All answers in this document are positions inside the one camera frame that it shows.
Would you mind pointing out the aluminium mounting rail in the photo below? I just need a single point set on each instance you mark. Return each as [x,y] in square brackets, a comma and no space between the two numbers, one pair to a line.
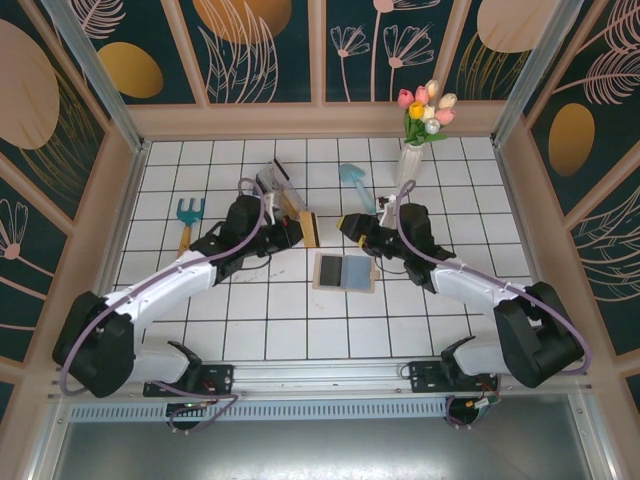
[320,372]

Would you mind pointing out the light blue toy shovel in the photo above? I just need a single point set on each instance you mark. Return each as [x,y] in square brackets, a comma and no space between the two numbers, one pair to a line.
[350,173]

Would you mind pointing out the beige card holder blue lining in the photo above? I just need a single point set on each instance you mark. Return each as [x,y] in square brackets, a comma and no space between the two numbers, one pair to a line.
[375,275]

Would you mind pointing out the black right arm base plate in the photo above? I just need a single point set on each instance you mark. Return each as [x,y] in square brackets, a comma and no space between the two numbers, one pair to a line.
[422,375]

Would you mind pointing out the gold card with black stripe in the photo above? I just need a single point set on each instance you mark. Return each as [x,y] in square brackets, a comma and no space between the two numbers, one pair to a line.
[309,230]

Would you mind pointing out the white ribbed vase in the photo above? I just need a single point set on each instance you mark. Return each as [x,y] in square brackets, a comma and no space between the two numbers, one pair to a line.
[407,165]

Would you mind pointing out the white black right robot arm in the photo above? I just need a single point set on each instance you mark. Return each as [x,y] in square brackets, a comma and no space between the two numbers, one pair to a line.
[465,285]

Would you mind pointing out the clear acrylic card organizer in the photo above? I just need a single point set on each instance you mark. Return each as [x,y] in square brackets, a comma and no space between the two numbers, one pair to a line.
[262,179]

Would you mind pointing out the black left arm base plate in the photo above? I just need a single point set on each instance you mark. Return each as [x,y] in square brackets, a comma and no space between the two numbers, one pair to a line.
[222,375]

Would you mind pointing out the grey metal sheet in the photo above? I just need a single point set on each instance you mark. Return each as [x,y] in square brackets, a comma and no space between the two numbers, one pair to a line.
[320,450]

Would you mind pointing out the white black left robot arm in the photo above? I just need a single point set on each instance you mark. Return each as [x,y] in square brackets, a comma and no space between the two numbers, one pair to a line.
[165,285]

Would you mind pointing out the white card with black stripe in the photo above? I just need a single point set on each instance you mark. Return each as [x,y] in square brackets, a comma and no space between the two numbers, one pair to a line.
[281,172]

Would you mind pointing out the artificial tulip bouquet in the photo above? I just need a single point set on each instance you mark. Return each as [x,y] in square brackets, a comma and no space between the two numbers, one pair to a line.
[420,107]

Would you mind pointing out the aluminium frame post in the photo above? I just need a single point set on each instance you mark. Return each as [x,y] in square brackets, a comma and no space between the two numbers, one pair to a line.
[535,75]
[99,75]

